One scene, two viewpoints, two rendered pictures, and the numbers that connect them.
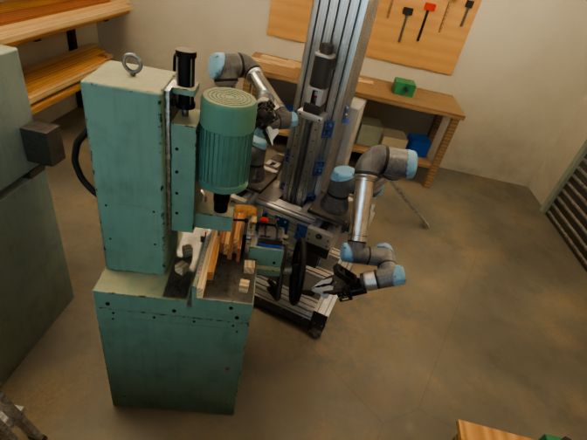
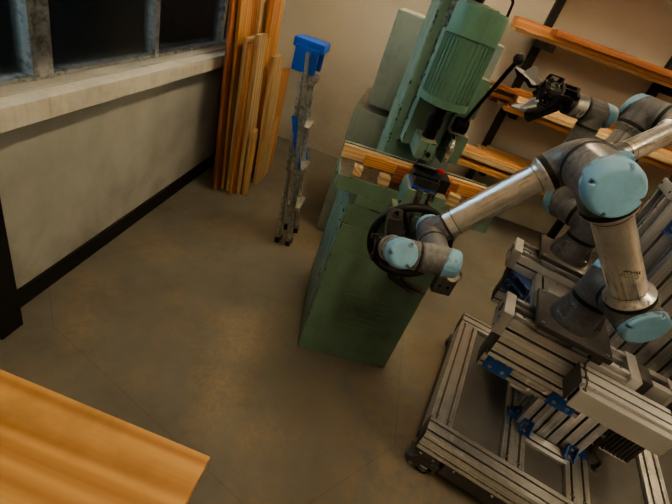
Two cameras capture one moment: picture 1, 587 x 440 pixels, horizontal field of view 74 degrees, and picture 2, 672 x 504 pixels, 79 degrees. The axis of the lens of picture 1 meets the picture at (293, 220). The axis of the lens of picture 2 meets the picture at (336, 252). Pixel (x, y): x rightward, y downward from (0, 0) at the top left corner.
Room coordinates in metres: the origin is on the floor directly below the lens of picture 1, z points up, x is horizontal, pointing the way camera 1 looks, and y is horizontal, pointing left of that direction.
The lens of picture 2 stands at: (0.99, -1.29, 1.46)
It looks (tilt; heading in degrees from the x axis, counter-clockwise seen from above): 33 degrees down; 90
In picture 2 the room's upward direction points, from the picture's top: 20 degrees clockwise
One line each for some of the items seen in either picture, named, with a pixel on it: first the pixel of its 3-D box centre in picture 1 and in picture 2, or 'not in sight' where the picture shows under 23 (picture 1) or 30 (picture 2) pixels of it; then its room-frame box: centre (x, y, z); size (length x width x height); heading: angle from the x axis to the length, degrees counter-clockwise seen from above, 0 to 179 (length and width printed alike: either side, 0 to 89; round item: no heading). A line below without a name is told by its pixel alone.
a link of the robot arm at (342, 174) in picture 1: (342, 180); (609, 282); (1.76, -0.20, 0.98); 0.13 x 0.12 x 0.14; 97
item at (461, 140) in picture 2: not in sight; (451, 146); (1.30, 0.48, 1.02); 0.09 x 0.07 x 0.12; 8
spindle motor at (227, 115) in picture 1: (225, 142); (461, 59); (1.17, 0.27, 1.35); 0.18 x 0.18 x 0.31
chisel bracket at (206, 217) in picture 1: (214, 218); (422, 147); (1.17, 0.29, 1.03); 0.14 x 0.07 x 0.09; 98
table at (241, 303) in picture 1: (244, 251); (412, 197); (1.20, 0.17, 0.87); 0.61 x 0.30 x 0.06; 8
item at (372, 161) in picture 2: (221, 225); (435, 181); (1.27, 0.29, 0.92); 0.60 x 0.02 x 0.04; 8
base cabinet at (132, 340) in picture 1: (185, 327); (364, 266); (1.15, 0.39, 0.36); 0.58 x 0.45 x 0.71; 98
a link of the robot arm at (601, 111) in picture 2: (265, 102); (596, 113); (1.64, 0.23, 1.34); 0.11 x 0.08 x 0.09; 8
